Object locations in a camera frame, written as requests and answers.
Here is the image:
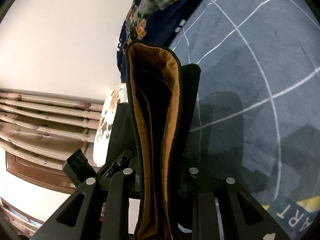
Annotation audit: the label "black pants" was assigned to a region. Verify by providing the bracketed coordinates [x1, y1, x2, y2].
[125, 41, 201, 239]

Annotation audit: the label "beige curtain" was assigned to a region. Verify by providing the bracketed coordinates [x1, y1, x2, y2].
[1, 91, 103, 170]

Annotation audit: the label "white floral pillow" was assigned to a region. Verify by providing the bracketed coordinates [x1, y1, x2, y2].
[93, 84, 128, 167]

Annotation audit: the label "blue grid bedsheet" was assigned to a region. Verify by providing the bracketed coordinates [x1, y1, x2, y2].
[170, 0, 319, 239]

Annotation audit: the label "navy dog print blanket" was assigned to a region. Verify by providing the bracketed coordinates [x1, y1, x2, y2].
[117, 0, 203, 83]

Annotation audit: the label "wooden bed frame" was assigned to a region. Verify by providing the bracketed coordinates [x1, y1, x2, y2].
[5, 152, 76, 194]

